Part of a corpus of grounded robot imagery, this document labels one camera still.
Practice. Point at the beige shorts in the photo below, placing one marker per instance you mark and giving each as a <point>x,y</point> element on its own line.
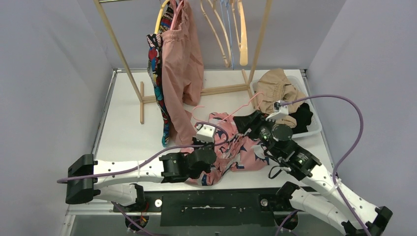
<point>273,86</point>

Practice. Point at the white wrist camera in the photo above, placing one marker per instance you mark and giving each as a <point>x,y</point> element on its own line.
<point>280,110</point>
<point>205,133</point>

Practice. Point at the black shorts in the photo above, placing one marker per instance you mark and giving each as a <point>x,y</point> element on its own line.
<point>303,117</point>

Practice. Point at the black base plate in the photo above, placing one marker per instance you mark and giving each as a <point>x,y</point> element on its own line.
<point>233,207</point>

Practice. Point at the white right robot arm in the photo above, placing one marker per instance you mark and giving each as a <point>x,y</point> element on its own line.
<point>337,205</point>

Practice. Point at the yellow hanger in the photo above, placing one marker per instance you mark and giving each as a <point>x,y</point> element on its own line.
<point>160,14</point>

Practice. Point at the blue hanger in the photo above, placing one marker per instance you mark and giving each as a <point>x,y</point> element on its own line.
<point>224,7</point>

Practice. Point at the comic print shorts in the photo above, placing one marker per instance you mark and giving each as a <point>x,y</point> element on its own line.
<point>154,69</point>

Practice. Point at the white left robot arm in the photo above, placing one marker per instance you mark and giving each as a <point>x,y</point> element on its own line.
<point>89,178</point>

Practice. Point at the pink shark print shorts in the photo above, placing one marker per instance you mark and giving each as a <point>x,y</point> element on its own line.
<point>238,153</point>

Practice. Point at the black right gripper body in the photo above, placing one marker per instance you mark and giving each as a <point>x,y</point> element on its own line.
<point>261,129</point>

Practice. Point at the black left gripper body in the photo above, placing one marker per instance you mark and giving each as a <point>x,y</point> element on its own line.
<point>198,143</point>

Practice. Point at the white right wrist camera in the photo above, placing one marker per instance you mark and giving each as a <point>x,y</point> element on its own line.
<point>280,110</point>

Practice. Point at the white plastic basket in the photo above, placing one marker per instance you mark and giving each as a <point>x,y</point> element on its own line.
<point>315,126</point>

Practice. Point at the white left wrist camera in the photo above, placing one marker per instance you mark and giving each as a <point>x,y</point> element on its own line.
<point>205,133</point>

